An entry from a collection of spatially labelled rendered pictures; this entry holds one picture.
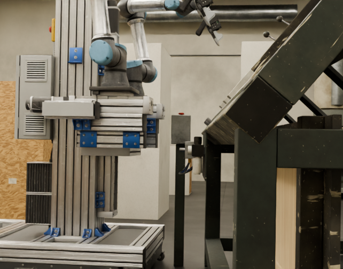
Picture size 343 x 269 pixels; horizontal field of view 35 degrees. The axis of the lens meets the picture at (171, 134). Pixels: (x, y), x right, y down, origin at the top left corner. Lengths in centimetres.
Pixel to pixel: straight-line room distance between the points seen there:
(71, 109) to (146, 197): 277
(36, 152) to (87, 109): 191
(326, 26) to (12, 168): 370
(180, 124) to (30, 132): 90
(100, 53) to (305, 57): 162
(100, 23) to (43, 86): 54
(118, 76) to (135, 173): 266
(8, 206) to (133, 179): 133
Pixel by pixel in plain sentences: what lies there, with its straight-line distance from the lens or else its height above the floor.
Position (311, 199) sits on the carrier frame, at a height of 61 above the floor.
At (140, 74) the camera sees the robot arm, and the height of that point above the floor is 117.
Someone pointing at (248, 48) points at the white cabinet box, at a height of 196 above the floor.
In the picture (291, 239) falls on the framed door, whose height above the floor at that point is 45.
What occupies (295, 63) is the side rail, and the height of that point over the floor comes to 94.
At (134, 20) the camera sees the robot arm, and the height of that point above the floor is 154.
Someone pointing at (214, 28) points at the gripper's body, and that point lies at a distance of 333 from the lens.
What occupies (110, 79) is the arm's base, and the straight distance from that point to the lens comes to 284.
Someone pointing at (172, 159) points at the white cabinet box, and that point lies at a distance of 805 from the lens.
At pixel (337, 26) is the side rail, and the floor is 102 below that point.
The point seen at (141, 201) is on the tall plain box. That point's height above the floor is 18.
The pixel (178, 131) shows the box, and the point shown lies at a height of 83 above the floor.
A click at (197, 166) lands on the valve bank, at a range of 271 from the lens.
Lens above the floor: 75
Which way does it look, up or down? 1 degrees up
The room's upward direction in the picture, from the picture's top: 1 degrees clockwise
